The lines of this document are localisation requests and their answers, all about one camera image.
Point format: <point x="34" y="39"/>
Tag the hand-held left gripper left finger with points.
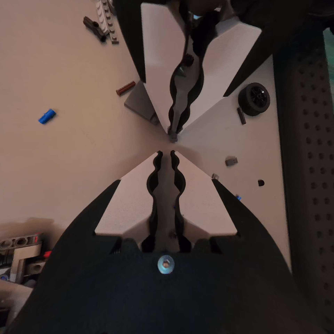
<point x="125" y="208"/>

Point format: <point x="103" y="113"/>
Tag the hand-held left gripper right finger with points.
<point x="208" y="208"/>

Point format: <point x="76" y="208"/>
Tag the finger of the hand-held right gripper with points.
<point x="224" y="57"/>
<point x="159" y="52"/>

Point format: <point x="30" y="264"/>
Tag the light grey studded lego plate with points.
<point x="103" y="18"/>

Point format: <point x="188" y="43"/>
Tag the grey lego tile assembly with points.
<point x="141" y="104"/>

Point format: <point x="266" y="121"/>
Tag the small grey lego bracket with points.
<point x="173" y="136"/>

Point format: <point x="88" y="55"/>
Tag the grey quarter dome lego piece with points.
<point x="180" y="72"/>

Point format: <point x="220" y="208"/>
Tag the black lego gear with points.
<point x="188" y="60"/>

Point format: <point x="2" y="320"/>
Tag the black lego pin connector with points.
<point x="95" y="28"/>

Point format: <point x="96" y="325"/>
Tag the brown lego axle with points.
<point x="125" y="88"/>

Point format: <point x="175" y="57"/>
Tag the black lego wheel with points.
<point x="254" y="99"/>

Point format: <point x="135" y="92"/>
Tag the grey lego slope brick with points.
<point x="231" y="161"/>

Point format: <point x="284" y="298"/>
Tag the small black round lego piece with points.
<point x="261" y="182"/>

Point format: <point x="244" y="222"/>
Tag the dark grey lego axle pin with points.
<point x="241" y="115"/>

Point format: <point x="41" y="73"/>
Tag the grey lego car model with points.
<point x="20" y="250"/>

